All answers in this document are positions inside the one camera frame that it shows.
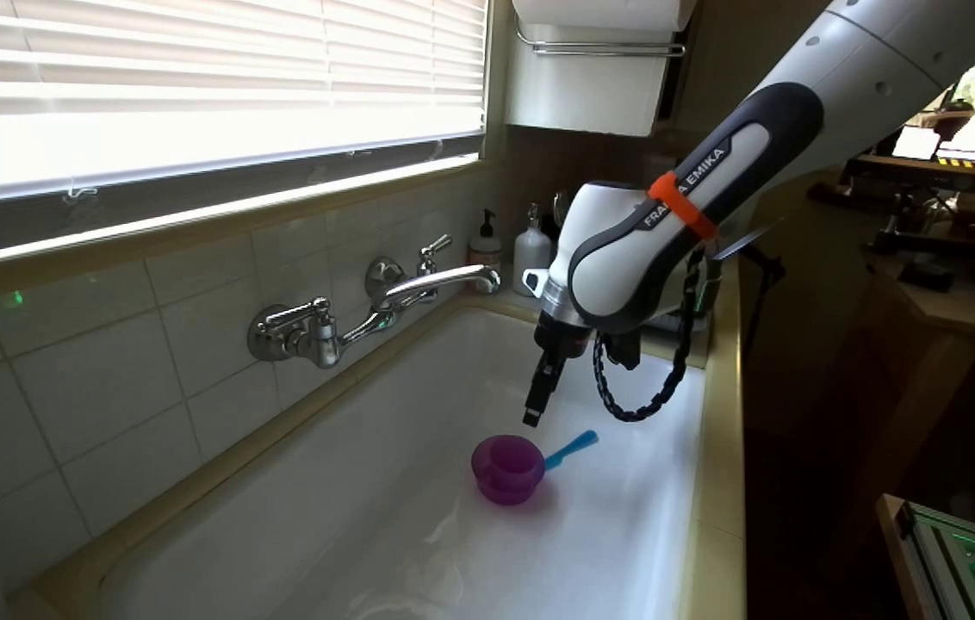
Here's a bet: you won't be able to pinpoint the white paper towel dispenser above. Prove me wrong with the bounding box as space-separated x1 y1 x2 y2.
508 0 699 139

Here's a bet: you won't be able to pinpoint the blue plastic knife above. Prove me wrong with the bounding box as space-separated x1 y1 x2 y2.
544 430 599 473

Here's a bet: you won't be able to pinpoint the purple plastic cup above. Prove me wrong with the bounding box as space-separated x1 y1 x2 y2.
473 436 540 485

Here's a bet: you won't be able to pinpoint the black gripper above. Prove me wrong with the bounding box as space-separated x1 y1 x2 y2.
524 315 639 426

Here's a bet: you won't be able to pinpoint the black coiled cable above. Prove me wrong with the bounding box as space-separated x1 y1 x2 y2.
589 247 714 424

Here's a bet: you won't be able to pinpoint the white soap bottle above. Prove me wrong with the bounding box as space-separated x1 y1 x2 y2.
512 204 555 292

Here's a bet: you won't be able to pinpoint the dark pump soap bottle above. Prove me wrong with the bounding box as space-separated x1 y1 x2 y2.
467 214 501 270

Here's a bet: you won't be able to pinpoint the white sink basin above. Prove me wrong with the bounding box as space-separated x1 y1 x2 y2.
98 312 706 620

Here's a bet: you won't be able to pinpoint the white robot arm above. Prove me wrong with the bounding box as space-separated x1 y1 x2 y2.
524 0 975 426

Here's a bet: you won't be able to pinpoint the green white box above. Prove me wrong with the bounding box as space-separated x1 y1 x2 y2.
876 496 975 620

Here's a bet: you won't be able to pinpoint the white window blinds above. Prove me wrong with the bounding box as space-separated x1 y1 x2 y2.
0 0 488 200

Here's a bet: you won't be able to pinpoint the chrome wall faucet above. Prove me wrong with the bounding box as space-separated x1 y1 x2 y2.
244 236 501 369

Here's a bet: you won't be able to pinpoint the purple plastic bowl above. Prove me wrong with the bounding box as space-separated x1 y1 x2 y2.
473 436 544 507

